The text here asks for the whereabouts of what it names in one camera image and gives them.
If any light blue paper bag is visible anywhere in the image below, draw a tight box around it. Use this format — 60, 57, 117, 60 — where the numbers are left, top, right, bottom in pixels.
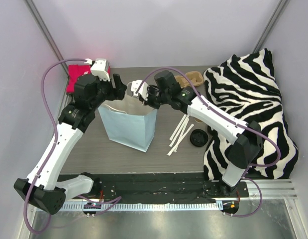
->
98, 80, 157, 152

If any brown cardboard cup carrier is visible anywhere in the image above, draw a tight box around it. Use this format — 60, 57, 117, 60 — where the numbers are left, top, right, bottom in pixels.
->
175, 71, 204, 88

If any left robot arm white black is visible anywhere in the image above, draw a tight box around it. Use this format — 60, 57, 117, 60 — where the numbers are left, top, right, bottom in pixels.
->
13, 74, 127, 215

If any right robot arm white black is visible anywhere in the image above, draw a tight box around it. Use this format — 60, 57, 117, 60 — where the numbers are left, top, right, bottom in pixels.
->
134, 70, 263, 197

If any white wrapped straw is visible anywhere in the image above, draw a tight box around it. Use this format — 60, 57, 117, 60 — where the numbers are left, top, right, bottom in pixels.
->
169, 115, 189, 141
167, 124, 194, 156
169, 118, 189, 147

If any red folded cloth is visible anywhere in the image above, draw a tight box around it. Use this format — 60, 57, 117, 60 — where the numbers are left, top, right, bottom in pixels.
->
66, 64, 91, 94

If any stack of paper cups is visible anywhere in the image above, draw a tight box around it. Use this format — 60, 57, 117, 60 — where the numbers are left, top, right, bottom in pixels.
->
194, 118, 203, 123

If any stack of black lids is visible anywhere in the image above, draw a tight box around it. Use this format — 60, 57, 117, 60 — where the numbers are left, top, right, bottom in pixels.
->
190, 129, 209, 147

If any zebra pattern blanket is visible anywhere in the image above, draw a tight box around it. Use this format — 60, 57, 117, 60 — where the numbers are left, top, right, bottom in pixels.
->
203, 48, 299, 179

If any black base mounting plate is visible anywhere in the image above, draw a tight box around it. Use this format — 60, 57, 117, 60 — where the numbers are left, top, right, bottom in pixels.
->
84, 172, 249, 204

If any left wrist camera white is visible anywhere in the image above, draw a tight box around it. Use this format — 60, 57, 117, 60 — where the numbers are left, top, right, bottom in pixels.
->
85, 58, 110, 81

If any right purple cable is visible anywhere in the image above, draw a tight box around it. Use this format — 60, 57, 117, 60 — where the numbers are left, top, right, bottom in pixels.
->
136, 67, 281, 219

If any purple cable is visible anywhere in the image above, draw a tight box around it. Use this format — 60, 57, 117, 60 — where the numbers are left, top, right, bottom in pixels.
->
136, 67, 281, 219
23, 57, 122, 235

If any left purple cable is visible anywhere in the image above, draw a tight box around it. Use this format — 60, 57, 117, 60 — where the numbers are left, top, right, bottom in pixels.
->
23, 57, 122, 235

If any white slotted cable duct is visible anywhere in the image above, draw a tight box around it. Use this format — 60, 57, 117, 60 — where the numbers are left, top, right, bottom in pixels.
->
60, 201, 223, 212

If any left corner metal post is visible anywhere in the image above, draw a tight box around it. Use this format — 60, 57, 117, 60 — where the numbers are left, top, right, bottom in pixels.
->
24, 0, 64, 61

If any corner metal post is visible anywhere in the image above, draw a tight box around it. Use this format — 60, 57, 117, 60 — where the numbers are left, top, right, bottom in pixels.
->
24, 0, 64, 61
252, 0, 290, 53

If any aluminium frame rail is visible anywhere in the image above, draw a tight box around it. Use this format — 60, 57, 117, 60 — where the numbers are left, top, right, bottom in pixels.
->
244, 179, 298, 200

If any right corner metal post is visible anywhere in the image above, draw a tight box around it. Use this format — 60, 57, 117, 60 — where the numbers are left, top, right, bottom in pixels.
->
252, 0, 290, 53

